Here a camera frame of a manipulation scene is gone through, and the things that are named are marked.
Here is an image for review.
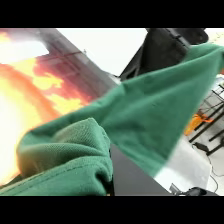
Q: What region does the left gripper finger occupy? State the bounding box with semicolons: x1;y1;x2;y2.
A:
109;143;172;197

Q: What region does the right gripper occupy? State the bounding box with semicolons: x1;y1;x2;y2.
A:
119;27;210;82

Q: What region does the green T-shirt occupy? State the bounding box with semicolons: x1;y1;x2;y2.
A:
0;42;224;197

